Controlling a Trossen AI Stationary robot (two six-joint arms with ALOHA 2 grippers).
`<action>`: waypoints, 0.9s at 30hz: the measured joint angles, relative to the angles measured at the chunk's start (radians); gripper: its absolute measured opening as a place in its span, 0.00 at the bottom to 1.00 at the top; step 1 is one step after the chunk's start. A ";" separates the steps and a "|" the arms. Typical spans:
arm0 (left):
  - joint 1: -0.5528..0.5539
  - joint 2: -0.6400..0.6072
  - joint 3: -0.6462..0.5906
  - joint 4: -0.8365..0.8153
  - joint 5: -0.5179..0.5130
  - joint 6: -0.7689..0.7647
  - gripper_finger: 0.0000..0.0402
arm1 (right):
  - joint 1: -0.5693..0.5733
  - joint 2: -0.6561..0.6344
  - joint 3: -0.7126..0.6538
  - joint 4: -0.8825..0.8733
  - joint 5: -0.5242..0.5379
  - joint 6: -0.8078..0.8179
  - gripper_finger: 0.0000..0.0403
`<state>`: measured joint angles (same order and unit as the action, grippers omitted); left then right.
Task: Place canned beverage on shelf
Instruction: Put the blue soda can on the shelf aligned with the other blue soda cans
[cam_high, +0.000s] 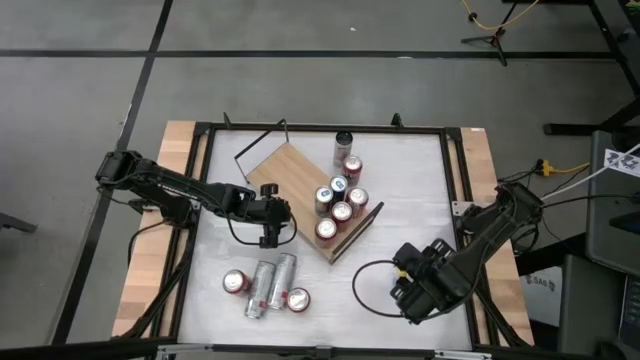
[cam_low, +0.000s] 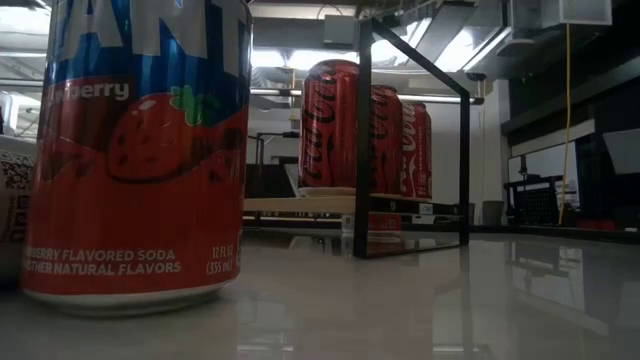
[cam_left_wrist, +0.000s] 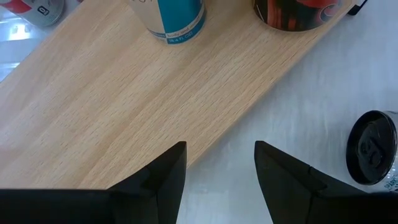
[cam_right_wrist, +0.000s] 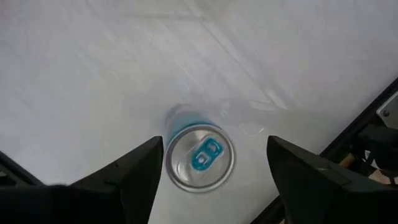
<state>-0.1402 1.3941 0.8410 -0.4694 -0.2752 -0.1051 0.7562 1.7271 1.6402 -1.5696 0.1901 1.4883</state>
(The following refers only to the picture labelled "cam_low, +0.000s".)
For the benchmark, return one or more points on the black wheeled cart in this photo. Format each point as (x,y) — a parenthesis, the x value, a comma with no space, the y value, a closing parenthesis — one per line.
(537,205)

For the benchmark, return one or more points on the black metal table frame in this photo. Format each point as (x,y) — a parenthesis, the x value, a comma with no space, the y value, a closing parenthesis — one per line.
(525,231)

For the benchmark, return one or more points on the red Coke Zero can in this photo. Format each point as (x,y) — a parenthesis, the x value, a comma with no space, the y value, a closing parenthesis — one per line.
(386,145)
(327,130)

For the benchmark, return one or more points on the grey ceiling box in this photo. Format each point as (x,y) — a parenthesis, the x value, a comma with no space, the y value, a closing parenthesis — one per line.
(340,31)

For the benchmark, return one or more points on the slanted ceiling light panel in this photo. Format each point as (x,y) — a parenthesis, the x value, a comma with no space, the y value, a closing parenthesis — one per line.
(465,50)

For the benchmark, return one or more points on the white ceiling duct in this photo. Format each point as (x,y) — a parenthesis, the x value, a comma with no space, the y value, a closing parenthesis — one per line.
(575,12)

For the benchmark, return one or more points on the white ceiling pipe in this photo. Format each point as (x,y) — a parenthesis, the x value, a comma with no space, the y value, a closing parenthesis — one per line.
(440,99)

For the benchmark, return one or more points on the pale flat panel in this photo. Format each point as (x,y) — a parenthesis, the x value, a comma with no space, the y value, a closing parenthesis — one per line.
(625,150)

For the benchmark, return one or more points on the grey waste bin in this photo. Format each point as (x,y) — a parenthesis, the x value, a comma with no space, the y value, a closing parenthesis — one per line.
(492,212)

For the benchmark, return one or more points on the tall silver can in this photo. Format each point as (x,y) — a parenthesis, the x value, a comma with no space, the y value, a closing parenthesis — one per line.
(15,200)

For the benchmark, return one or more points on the black equipment rack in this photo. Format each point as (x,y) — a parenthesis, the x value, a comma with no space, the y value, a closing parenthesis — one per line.
(265,182)

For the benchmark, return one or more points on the bright ceiling light panel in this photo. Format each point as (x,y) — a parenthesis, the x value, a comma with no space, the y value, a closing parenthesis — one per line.
(280,59)

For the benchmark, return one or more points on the red Coca-Cola can white script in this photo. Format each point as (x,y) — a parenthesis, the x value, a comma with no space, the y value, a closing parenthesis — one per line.
(417,155)

